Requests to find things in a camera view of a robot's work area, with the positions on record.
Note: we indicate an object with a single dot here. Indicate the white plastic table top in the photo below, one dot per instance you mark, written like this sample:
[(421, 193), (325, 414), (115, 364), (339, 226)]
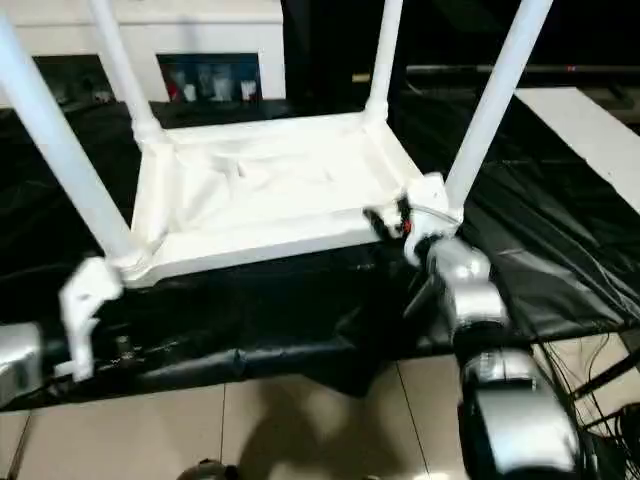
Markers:
[(275, 190)]

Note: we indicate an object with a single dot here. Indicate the white plastic table leg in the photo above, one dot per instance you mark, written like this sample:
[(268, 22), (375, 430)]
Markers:
[(384, 60), (55, 140), (125, 70), (490, 110)]

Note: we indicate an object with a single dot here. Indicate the black plastic mat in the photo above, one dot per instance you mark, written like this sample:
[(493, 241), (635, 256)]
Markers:
[(300, 325)]

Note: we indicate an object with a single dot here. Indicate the yellow label sticker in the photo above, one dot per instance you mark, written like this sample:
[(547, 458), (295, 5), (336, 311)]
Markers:
[(361, 77)]

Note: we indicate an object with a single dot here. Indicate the dark brown rounded part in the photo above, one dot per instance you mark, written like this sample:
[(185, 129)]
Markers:
[(207, 471)]

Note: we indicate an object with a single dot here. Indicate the black tall cabinet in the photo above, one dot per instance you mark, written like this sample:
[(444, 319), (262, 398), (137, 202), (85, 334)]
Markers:
[(330, 45)]

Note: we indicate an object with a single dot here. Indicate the white small bottle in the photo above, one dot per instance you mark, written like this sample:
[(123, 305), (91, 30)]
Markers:
[(247, 89), (220, 87), (189, 91)]

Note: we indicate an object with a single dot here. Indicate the white flat board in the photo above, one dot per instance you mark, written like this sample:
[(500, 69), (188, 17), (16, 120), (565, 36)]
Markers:
[(590, 135)]

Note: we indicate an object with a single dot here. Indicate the black long bar device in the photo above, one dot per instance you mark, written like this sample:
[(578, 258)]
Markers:
[(575, 69)]

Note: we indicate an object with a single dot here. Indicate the black metal stand leg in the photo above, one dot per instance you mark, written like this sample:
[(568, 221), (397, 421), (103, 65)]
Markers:
[(607, 375)]

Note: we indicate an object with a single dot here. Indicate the white glass-door cabinet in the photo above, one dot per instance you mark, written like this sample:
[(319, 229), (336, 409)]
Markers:
[(200, 30)]

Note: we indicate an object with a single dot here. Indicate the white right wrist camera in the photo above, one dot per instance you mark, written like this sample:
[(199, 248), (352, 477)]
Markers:
[(430, 200)]

